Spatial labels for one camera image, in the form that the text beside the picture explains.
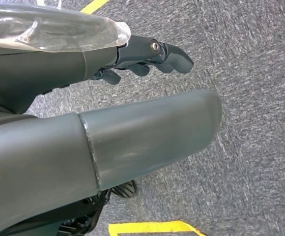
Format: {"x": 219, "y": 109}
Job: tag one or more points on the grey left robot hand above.
{"x": 133, "y": 136}

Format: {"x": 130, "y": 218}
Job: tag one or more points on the black robot foot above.
{"x": 125, "y": 190}

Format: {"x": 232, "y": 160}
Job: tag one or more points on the yellow floor tape square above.
{"x": 152, "y": 228}
{"x": 94, "y": 5}

